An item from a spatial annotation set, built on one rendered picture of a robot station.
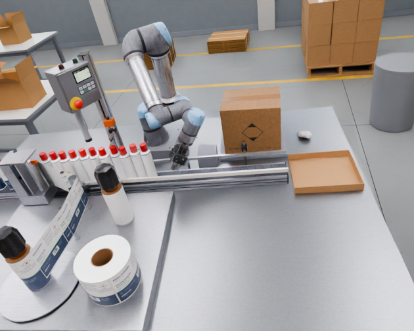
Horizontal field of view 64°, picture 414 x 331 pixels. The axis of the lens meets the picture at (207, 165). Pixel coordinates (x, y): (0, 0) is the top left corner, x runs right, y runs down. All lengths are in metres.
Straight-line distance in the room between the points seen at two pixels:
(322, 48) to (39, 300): 4.05
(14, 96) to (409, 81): 3.35
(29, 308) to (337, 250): 1.15
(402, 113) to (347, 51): 1.44
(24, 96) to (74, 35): 4.85
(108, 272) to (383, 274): 0.95
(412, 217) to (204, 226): 1.72
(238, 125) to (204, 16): 5.30
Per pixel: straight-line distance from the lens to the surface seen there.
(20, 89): 3.29
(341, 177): 1.70
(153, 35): 1.67
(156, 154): 1.91
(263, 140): 1.77
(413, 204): 2.89
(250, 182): 1.63
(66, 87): 1.59
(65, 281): 1.44
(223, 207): 1.55
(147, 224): 1.50
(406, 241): 2.62
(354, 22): 4.57
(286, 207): 1.53
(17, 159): 1.77
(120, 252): 1.24
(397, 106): 3.46
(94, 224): 1.61
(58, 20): 8.10
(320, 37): 4.55
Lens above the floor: 1.92
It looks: 37 degrees down
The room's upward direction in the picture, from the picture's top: 11 degrees counter-clockwise
